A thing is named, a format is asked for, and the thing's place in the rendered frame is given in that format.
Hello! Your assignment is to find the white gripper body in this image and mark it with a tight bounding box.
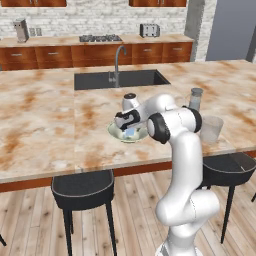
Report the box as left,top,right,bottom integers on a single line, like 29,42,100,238
114,111,135,132

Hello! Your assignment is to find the pale green glass bowl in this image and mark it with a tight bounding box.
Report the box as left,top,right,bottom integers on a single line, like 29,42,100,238
107,120,150,144

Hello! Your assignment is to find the clear glass cup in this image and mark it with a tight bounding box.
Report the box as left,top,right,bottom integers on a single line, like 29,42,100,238
199,115,225,145

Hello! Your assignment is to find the dark sink basin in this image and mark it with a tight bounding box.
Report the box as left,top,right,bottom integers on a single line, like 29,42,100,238
73,68,172,91

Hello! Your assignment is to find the grey curved tap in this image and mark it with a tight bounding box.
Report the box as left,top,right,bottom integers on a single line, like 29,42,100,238
108,44,128,89

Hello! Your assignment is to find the wooden base cupboard run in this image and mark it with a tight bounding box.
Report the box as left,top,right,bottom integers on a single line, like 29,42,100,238
0,41,195,72

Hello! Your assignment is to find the grey shaker with lid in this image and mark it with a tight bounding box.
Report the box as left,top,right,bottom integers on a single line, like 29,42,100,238
188,87,205,113

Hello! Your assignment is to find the black hob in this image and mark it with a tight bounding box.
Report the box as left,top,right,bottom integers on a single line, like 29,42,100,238
78,33,124,44

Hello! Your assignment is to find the silver toaster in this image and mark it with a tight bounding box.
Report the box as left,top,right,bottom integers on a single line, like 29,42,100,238
138,22,162,39

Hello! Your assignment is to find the grey coffee machine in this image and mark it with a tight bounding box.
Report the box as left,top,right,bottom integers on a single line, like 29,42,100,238
12,18,31,44

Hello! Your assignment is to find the grey wall socket plate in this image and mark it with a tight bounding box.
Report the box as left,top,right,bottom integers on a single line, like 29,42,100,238
28,27,43,37

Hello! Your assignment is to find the wooden wall cupboard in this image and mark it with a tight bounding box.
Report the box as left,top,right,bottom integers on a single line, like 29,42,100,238
128,0,188,8
0,0,68,8

